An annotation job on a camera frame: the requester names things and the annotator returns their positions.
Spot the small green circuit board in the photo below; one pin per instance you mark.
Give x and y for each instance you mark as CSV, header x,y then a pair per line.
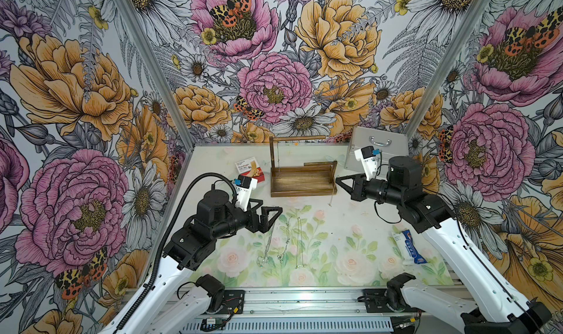
x,y
208,324

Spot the wooden jewelry display stand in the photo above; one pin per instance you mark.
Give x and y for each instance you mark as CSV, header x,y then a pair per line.
x,y
310,179

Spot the white blue tube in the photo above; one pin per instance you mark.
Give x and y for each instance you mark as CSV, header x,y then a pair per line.
x,y
407,249

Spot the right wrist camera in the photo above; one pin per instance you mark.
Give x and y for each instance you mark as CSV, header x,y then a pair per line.
x,y
371,159

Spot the red white small box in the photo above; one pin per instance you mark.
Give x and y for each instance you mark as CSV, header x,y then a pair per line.
x,y
250,168

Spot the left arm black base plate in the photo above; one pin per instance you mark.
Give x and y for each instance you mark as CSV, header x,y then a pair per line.
x,y
232,302

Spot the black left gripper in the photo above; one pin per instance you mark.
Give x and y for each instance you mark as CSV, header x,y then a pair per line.
x,y
264,225

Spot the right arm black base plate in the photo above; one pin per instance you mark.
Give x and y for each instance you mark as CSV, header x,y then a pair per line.
x,y
375,301

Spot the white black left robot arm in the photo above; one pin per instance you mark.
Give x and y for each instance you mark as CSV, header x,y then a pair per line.
x,y
144,312

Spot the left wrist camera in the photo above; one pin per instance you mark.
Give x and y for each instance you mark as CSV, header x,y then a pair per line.
x,y
244,186

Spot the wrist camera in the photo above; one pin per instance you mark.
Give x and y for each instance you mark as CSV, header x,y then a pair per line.
x,y
244,186
371,159

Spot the aluminium front rail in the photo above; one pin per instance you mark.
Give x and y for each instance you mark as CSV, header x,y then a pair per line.
x,y
331,310

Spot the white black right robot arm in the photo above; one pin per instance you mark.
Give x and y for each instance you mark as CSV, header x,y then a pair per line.
x,y
496,305

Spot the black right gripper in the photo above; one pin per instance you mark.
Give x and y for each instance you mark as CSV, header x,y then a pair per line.
x,y
358,191

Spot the silver metal first-aid case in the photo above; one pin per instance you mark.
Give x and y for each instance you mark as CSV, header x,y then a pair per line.
x,y
389,143

